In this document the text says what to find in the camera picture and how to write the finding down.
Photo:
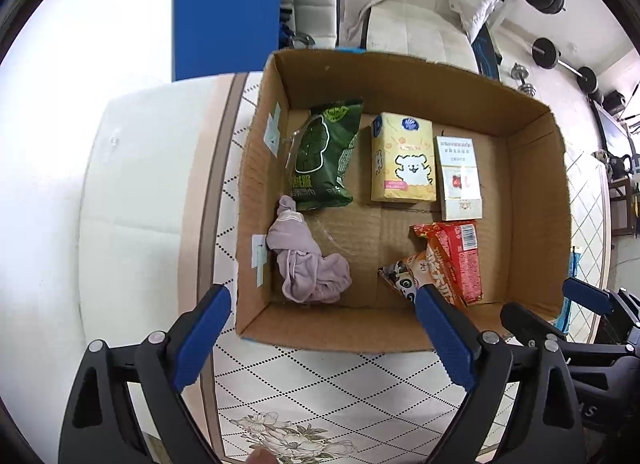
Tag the orange panda snack bag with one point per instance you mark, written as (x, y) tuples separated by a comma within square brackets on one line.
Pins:
[(420, 279)]

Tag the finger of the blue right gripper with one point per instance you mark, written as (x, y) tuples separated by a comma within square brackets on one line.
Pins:
[(586, 295)]

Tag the black blue exercise mat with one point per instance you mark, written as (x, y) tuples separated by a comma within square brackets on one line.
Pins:
[(487, 60)]

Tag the red wet wipes pack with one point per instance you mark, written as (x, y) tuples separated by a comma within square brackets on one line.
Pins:
[(452, 261)]

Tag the pale purple cloth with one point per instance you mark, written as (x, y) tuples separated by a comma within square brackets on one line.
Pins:
[(308, 276)]

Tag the yellow tissue pack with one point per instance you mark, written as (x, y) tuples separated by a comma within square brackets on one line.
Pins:
[(403, 159)]

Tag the blue flat board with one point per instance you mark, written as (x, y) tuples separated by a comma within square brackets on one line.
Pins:
[(211, 37)]

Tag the blue long snack packet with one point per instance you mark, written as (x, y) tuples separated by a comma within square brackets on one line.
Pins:
[(562, 322)]

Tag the white red cigarette box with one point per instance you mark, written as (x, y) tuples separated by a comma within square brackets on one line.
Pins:
[(459, 179)]

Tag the dark wooden chair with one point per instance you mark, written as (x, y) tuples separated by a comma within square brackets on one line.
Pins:
[(623, 194)]

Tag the chrome dumbbell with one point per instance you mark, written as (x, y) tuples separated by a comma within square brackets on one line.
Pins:
[(519, 72), (527, 89)]

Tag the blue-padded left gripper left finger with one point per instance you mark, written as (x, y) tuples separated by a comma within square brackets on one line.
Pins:
[(100, 425)]

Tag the cardboard box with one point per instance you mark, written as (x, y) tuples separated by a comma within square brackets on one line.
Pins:
[(523, 235)]

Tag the green snack bag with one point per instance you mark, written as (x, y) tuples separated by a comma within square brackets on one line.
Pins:
[(323, 148)]

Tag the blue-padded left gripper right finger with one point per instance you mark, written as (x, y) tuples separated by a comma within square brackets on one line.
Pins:
[(545, 424)]

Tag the floor barbell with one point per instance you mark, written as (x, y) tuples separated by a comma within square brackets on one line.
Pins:
[(547, 56)]

